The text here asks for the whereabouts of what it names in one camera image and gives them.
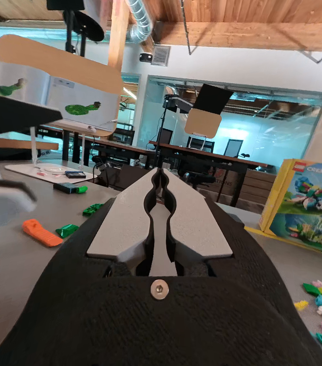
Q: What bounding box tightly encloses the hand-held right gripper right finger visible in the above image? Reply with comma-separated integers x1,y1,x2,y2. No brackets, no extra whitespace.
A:
162,168,233,277

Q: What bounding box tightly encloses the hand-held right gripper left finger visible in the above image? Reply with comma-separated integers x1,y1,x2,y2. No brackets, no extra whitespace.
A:
86,168,161,277

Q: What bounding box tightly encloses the grey desk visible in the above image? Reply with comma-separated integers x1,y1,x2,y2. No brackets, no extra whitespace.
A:
0,159,322,366
215,201,261,229

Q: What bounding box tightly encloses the brown-top office desk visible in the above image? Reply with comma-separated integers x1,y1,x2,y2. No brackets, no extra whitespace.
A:
149,140,268,207
37,123,156,169

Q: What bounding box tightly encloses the large printed cardboard box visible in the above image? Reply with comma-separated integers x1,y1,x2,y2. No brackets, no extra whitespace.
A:
205,169,240,203

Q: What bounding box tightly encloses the black office chair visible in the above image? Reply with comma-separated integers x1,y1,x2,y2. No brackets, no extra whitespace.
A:
178,169,216,190

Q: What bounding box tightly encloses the black equipment bag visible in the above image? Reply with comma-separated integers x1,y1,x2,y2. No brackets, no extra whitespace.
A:
101,164,153,191

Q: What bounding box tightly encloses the orange brick separator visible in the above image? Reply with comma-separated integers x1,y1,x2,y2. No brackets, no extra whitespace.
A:
22,219,64,248

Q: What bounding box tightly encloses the green slope brick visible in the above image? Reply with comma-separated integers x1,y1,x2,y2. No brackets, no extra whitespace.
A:
55,224,79,238

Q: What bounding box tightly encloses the black box with blue edge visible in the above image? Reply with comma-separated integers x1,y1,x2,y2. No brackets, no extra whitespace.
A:
53,182,79,194

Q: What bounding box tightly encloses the stack of flat cardboard boxes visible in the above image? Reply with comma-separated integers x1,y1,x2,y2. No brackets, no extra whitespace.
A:
239,169,277,207

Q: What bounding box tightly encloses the tan instruction board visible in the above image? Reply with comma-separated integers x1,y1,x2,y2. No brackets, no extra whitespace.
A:
0,34,124,138

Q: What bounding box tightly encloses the computer monitor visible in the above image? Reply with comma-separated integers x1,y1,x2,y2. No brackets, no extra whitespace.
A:
157,129,173,149
225,139,243,158

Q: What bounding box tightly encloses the black light stand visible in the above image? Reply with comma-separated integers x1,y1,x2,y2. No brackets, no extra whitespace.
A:
64,10,87,58

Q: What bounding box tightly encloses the small tan board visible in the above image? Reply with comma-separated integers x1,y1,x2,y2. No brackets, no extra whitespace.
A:
184,109,222,140

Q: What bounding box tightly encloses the yellow brick set box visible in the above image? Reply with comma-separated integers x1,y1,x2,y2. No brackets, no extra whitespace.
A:
259,159,322,258

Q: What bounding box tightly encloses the black round disc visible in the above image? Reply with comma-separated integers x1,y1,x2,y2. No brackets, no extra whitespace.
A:
72,11,105,42

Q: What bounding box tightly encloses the tripod-mounted light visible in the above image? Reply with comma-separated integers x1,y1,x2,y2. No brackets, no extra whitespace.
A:
155,94,193,169

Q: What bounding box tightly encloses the black flag panel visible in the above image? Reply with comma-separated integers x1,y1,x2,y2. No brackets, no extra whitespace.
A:
192,83,234,115

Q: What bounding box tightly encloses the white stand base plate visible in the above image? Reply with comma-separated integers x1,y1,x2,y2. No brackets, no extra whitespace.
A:
5,162,99,184

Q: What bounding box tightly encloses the clear acrylic post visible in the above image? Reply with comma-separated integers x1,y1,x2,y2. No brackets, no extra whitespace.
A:
30,126,39,164
79,134,87,167

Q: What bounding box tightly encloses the silver ventilation duct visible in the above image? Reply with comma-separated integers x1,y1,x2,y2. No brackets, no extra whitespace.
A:
125,0,153,44

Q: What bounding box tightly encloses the wall vent grille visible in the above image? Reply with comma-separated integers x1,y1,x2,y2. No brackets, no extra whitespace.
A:
151,44,171,67

